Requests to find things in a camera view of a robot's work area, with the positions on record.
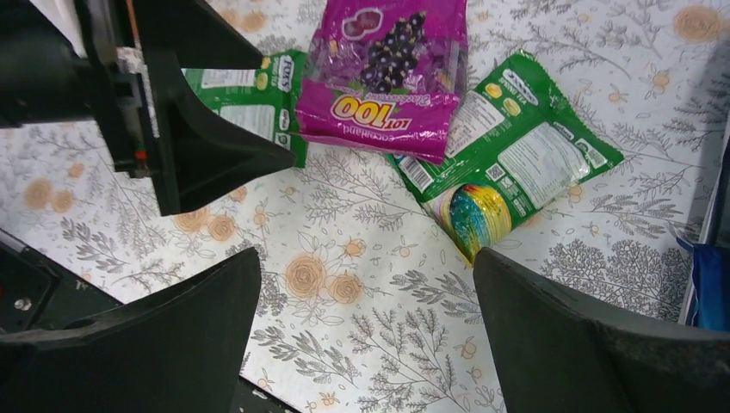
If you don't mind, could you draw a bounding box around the purple candy bag top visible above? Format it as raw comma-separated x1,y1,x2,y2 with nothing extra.
295,0,468,164

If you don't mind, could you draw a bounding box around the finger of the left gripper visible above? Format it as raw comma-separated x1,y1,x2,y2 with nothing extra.
133,1,295,216

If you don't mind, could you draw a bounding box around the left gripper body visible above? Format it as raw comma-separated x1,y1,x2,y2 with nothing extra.
1,1,152,178

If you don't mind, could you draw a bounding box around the green candy bag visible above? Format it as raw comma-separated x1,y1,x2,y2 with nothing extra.
182,50,308,168
390,50,623,262

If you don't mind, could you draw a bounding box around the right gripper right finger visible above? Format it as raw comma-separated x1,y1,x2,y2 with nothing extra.
473,249,729,412

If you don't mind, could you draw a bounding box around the lower blue candy bag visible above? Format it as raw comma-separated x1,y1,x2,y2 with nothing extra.
677,238,729,332

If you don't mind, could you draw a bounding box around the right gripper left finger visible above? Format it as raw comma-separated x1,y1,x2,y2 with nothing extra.
1,248,262,412

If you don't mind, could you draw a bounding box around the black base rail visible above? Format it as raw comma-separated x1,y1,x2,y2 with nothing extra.
1,231,121,334

